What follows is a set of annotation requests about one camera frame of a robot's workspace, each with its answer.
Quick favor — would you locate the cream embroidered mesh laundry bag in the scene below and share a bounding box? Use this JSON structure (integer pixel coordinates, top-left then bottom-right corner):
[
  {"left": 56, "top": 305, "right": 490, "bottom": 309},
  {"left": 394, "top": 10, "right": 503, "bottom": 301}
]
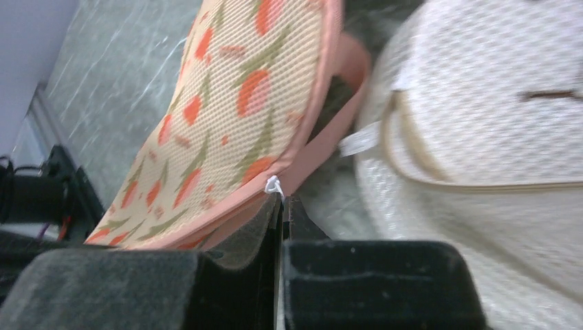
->
[{"left": 340, "top": 1, "right": 582, "bottom": 329}]

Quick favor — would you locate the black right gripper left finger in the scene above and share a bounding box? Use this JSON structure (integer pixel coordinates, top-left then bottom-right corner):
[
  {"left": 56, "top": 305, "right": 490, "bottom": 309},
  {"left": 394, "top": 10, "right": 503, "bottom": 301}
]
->
[{"left": 1, "top": 197, "right": 282, "bottom": 329}]

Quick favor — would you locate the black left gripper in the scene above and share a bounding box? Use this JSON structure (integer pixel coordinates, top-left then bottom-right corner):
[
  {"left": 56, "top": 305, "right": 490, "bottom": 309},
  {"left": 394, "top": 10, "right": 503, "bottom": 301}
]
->
[{"left": 1, "top": 145, "right": 105, "bottom": 242}]

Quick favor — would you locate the tulip print mesh laundry bag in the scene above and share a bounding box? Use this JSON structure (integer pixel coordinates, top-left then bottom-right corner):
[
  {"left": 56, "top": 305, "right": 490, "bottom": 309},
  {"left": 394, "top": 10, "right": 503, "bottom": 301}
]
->
[{"left": 87, "top": 1, "right": 371, "bottom": 250}]

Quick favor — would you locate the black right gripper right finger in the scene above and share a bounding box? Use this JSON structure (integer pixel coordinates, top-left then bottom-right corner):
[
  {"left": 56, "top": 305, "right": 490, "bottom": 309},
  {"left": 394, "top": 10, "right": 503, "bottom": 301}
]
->
[{"left": 281, "top": 197, "right": 487, "bottom": 329}]

